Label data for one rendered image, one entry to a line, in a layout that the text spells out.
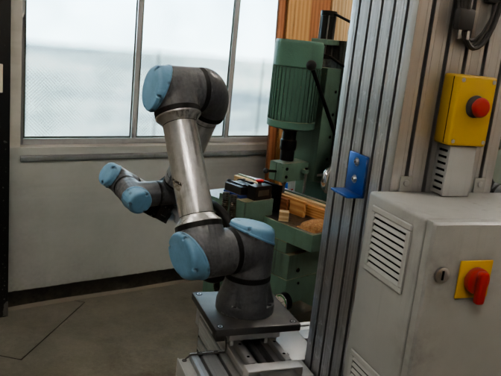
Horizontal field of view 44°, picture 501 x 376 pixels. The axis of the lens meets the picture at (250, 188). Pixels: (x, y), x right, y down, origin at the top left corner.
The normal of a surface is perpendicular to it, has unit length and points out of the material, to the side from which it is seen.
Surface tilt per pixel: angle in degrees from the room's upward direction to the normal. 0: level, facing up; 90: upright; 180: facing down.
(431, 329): 90
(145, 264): 90
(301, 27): 87
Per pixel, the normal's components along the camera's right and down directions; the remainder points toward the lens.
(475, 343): 0.34, 0.25
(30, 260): 0.57, 0.25
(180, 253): -0.78, 0.18
